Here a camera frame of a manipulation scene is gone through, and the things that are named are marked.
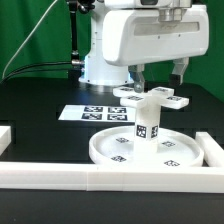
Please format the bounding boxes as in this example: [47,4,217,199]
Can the white cross table base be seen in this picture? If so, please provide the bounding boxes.
[113,86,189,109]

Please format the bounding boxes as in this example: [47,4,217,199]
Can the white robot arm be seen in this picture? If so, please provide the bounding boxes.
[80,0,209,92]

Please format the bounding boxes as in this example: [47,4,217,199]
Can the white front fence bar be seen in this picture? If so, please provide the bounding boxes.
[0,162,224,193]

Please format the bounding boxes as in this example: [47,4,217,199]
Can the white marker tag sheet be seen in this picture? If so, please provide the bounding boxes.
[59,105,135,122]

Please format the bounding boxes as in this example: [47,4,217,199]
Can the white right fence bar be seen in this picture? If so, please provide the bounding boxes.
[195,132,224,168]

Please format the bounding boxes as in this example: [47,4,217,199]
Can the black cable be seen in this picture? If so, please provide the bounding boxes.
[0,60,84,84]

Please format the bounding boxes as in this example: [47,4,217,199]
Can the black camera stand pole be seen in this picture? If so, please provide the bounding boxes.
[66,0,95,78]

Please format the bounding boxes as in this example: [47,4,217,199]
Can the white round table top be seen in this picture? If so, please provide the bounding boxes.
[89,126,204,168]

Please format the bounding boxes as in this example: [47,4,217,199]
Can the white fence bar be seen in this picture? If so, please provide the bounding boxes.
[195,132,224,168]
[0,162,224,193]
[0,126,12,156]

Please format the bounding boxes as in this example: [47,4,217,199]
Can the grey cable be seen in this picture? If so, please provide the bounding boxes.
[2,0,60,80]

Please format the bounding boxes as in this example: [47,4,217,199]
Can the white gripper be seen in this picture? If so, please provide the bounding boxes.
[102,3,209,93]

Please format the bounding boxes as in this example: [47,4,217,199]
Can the white left fence bar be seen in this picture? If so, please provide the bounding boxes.
[0,126,12,156]

